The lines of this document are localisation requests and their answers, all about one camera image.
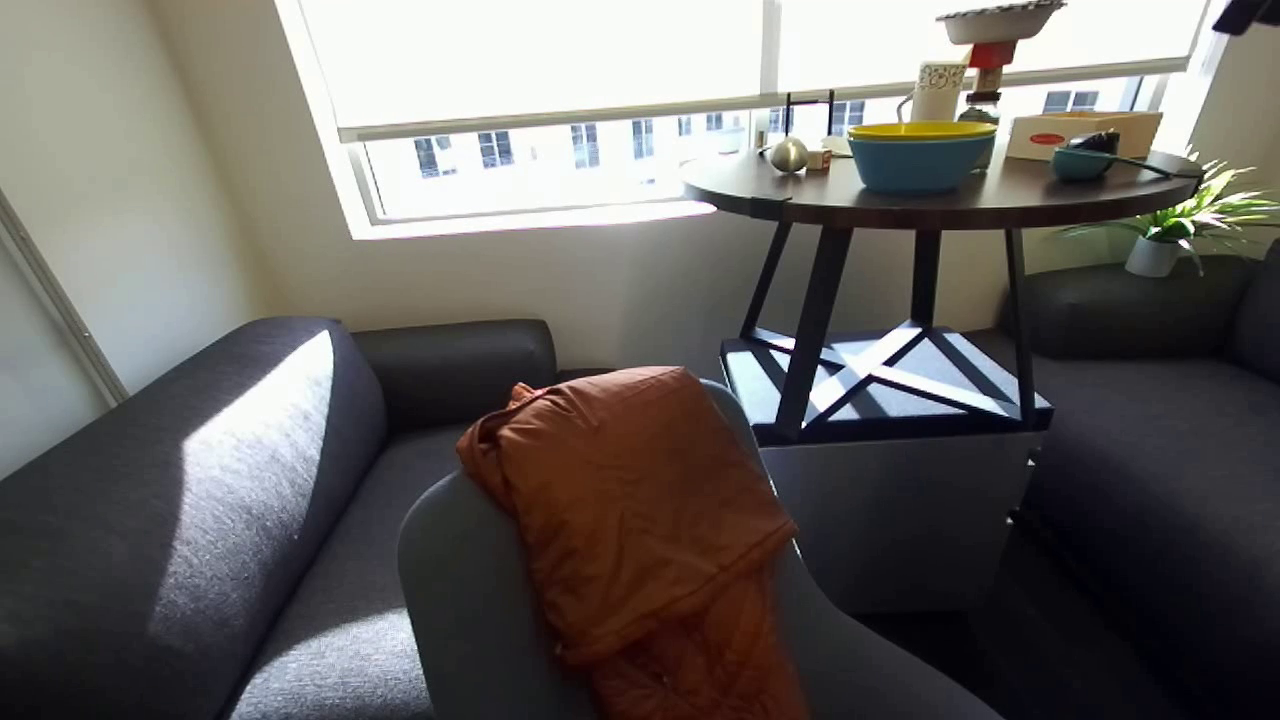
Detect orange blanket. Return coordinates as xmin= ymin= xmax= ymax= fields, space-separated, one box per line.
xmin=451 ymin=366 xmax=813 ymax=720

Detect round wooden table black legs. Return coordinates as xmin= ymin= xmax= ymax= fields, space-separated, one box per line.
xmin=680 ymin=142 xmax=1208 ymax=448

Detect silver metal ball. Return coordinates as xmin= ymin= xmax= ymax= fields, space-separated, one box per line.
xmin=769 ymin=135 xmax=813 ymax=180

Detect grey chair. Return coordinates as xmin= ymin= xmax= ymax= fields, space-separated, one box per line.
xmin=397 ymin=378 xmax=1004 ymax=720

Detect yellow and blue bowl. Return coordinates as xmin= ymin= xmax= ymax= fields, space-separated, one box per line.
xmin=846 ymin=121 xmax=1001 ymax=196

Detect white mug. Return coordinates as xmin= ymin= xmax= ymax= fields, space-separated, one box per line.
xmin=896 ymin=59 xmax=969 ymax=130

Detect dark grey sofa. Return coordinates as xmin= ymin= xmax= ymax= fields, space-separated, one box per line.
xmin=1001 ymin=241 xmax=1280 ymax=720
xmin=0 ymin=315 xmax=561 ymax=720

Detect white plant pot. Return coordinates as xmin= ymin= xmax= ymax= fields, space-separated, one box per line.
xmin=1120 ymin=234 xmax=1186 ymax=282

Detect green spiky plant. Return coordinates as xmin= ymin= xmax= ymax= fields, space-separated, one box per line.
xmin=1131 ymin=155 xmax=1280 ymax=278

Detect small black frame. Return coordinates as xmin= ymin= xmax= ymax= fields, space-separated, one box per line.
xmin=781 ymin=87 xmax=842 ymax=142

